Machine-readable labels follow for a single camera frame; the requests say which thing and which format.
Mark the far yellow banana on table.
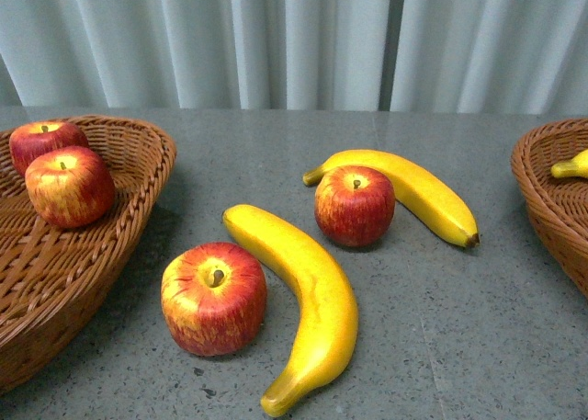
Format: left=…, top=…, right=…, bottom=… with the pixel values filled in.
left=302, top=149, right=480, bottom=248

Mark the large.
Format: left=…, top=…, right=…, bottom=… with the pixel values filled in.
left=222, top=204, right=359, bottom=417

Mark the yellow banana in right basket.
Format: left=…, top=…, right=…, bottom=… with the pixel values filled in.
left=550, top=150, right=588, bottom=179

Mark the right brown wicker basket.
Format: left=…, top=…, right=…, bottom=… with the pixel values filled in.
left=510, top=118, right=587, bottom=294

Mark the red yellow apple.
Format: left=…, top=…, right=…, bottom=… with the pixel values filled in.
left=161, top=242, right=267, bottom=357

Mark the white pleated curtain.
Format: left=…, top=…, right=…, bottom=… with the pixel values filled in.
left=1, top=0, right=587, bottom=114

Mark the left brown wicker basket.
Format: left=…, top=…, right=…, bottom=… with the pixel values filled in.
left=1, top=115, right=176, bottom=393

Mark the brown wicker basket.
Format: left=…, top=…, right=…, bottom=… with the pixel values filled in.
left=1, top=115, right=176, bottom=393
left=510, top=118, right=587, bottom=294

